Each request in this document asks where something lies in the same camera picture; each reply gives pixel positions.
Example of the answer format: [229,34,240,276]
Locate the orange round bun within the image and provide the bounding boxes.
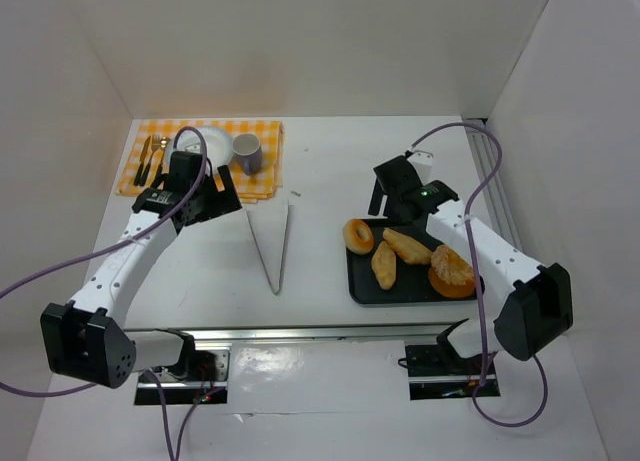
[428,267,476,299]

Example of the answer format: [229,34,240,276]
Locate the yellow checkered cloth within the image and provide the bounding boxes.
[115,119,284,204]

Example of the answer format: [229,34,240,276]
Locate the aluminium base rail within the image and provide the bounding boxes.
[124,321,501,344]

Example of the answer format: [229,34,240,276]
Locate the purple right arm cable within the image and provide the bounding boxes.
[409,121,549,428]

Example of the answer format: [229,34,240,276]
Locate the black handled knife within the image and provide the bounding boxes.
[133,136,151,187]

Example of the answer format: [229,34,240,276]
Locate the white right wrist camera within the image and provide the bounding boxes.
[405,150,433,185]

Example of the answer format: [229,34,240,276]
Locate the glazed ring bagel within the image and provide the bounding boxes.
[343,219,375,255]

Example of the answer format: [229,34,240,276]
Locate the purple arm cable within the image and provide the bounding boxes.
[409,121,549,428]
[0,126,226,461]

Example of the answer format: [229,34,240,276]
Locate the long golden bread left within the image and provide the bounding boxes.
[371,241,397,290]

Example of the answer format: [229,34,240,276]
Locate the white blue-rimmed plate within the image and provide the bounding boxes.
[165,126,233,168]

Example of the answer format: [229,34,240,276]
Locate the long golden bread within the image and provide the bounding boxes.
[383,228,433,265]
[371,241,397,290]

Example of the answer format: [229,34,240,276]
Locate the gold spoon black handle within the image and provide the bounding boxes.
[153,137,171,181]

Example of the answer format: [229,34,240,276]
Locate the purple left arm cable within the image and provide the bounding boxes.
[0,126,226,461]

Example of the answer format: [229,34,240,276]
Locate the long golden bread right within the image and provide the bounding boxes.
[383,228,433,265]

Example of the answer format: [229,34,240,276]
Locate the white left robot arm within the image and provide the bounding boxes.
[40,151,241,389]

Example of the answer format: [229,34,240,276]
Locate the metal bread tongs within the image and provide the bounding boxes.
[246,198,290,295]

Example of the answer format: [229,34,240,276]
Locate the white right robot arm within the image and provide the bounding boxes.
[369,152,573,361]

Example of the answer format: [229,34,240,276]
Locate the purple ceramic mug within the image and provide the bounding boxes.
[232,133,263,176]

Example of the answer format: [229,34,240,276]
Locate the black plastic tray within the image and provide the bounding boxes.
[346,218,476,306]

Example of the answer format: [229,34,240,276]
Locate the black handled fork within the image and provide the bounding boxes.
[139,134,162,186]

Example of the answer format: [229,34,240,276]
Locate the sugared flower pastry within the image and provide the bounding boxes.
[431,244,475,286]

